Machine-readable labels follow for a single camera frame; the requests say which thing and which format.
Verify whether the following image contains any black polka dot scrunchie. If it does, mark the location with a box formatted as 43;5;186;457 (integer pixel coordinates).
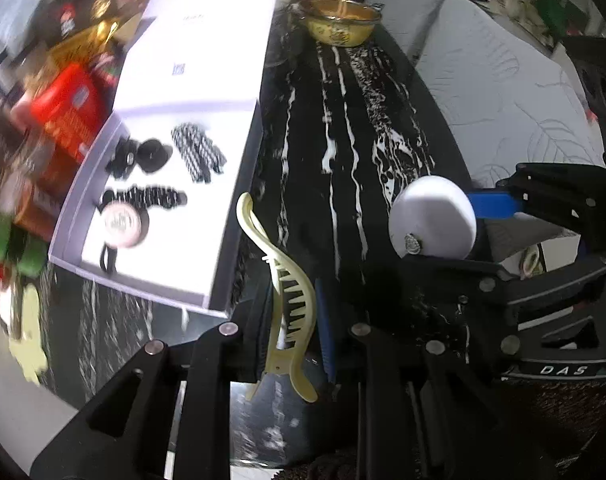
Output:
100;183;188;211

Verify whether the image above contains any red canister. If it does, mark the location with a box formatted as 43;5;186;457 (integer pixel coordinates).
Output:
30;63;109;161

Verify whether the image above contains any black white checkered scrunchie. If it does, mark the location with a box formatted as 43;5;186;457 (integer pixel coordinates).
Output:
170;122;227;184

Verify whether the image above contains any black duckbill clip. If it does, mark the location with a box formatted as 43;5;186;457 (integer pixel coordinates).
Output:
98;242;120;276

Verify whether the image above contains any white round compact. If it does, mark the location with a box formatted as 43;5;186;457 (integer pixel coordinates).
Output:
388;176;478;260

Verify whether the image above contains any yellow noodle bowl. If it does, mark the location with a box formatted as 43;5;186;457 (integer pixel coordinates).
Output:
298;0;383;47

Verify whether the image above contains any cream hair clip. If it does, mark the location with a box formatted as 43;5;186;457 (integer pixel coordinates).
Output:
235;192;319;403

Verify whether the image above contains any small orange peel jar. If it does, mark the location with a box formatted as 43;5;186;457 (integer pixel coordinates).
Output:
13;180;66;241

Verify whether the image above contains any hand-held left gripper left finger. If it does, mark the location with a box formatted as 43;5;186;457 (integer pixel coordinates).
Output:
30;265;276;480

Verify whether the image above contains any black claw clip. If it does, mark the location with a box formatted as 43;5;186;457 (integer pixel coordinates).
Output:
106;137;141;178

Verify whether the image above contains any black hair ring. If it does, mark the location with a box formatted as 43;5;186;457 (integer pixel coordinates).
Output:
138;138;173;173

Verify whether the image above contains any black gold oatmeal bag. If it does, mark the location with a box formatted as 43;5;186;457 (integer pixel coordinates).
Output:
38;0;114;51

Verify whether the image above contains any white gift box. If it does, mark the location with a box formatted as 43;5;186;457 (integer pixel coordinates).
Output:
48;0;281;318

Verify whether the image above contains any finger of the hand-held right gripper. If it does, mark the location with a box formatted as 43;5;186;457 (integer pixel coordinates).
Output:
398;255;606;376
470;162;606;241

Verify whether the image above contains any pale green leaf coaster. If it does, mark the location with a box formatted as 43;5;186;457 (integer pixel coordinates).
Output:
0;282;49;386

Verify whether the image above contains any pink round compact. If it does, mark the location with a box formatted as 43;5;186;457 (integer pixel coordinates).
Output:
103;203;150;249

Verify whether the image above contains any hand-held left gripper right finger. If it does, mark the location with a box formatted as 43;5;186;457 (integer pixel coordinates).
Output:
317;280;514;480

